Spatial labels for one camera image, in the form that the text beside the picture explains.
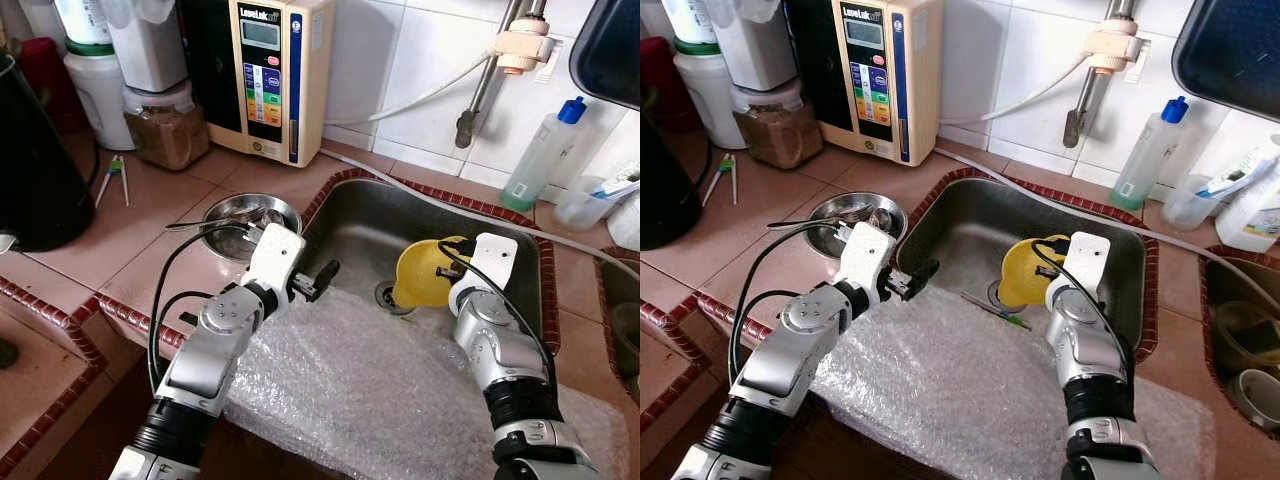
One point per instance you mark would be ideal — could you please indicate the grey white appliance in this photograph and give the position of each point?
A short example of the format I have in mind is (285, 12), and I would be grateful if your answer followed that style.
(150, 55)
(755, 55)

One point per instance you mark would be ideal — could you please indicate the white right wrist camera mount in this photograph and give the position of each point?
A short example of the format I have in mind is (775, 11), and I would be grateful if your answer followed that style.
(492, 262)
(1085, 260)

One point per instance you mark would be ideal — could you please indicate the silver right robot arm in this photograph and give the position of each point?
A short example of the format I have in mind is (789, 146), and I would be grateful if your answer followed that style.
(490, 345)
(1085, 350)

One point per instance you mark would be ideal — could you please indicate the white canister green band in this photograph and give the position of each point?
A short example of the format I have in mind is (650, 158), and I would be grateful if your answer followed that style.
(95, 95)
(705, 95)

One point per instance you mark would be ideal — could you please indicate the jar of brown powder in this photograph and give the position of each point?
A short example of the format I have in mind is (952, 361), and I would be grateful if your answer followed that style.
(165, 135)
(775, 135)

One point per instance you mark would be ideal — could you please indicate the stainless steel sink basin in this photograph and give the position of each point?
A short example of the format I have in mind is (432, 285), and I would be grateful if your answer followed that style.
(1235, 285)
(622, 290)
(370, 230)
(960, 230)

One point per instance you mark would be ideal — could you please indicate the red container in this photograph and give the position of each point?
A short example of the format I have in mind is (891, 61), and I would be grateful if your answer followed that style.
(45, 80)
(665, 80)

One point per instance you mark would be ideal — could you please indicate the toothbrush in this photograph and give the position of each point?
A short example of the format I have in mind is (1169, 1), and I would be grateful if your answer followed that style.
(1230, 182)
(615, 187)

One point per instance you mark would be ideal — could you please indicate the clear plastic cup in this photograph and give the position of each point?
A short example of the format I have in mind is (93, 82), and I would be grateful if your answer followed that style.
(1185, 205)
(580, 210)

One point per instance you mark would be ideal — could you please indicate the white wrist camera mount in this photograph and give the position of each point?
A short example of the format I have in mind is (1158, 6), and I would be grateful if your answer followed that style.
(492, 262)
(865, 260)
(275, 260)
(1085, 260)

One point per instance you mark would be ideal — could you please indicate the white green tongs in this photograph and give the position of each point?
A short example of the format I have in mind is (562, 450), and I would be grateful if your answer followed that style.
(729, 163)
(119, 165)

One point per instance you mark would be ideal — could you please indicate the metal fork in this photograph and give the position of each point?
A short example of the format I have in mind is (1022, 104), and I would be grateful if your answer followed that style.
(872, 214)
(265, 213)

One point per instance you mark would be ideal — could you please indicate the metal pipe with beige fitting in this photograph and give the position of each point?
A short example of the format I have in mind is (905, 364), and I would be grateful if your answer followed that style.
(1115, 45)
(525, 45)

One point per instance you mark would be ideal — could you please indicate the dark green oblong object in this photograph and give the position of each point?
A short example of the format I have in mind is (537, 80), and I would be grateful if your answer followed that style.
(7, 353)

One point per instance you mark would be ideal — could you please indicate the clear bottle blue cap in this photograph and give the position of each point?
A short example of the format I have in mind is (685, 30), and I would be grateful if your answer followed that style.
(1145, 160)
(535, 165)

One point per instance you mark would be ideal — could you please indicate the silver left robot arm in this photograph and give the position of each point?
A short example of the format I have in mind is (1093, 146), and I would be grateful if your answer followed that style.
(800, 350)
(215, 350)

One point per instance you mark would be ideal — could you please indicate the white detergent bottle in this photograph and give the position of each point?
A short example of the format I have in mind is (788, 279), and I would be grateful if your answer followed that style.
(625, 220)
(1250, 215)

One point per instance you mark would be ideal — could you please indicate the small white cup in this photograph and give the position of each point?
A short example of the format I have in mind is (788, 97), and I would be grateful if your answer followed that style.
(1258, 395)

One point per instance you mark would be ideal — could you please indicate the beige water ionizer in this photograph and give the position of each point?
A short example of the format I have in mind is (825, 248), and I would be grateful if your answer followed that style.
(265, 90)
(880, 90)

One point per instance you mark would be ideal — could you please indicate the clear bubble wrap sheet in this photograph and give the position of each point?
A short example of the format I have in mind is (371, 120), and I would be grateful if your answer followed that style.
(370, 390)
(950, 400)

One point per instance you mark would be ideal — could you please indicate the dark blue tray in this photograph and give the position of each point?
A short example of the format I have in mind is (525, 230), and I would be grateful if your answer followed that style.
(1235, 50)
(610, 50)

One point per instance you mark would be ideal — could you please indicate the black kettle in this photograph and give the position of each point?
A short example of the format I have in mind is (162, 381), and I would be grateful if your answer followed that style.
(665, 190)
(40, 160)

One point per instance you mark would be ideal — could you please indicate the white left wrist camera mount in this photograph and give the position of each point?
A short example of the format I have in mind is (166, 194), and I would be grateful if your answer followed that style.
(275, 260)
(865, 260)

